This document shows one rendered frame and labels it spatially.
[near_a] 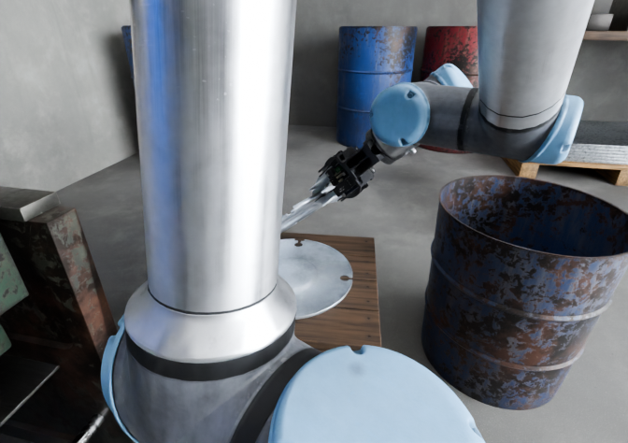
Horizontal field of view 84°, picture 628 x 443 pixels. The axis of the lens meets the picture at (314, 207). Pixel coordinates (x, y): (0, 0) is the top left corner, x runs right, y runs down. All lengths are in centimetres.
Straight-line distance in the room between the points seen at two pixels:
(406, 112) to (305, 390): 33
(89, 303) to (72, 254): 9
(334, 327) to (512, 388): 52
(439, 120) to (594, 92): 340
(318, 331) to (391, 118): 43
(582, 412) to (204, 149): 115
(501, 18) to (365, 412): 27
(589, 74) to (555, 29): 346
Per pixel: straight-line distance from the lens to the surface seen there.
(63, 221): 63
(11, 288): 68
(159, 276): 23
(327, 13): 348
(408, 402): 23
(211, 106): 18
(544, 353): 100
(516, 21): 30
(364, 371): 23
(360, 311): 75
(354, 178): 61
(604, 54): 378
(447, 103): 45
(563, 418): 119
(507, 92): 36
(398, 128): 45
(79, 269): 67
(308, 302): 76
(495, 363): 100
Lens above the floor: 86
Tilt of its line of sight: 27 degrees down
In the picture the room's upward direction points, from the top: straight up
